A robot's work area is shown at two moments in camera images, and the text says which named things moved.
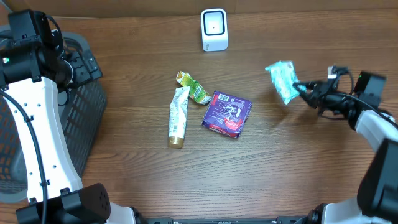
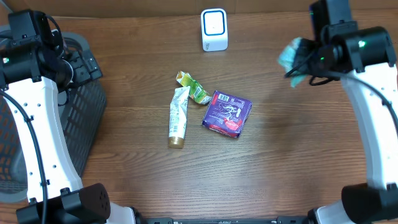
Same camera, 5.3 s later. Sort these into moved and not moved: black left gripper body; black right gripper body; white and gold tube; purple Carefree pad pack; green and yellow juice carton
Moved: black right gripper body
Not moved: white and gold tube; green and yellow juice carton; black left gripper body; purple Carefree pad pack
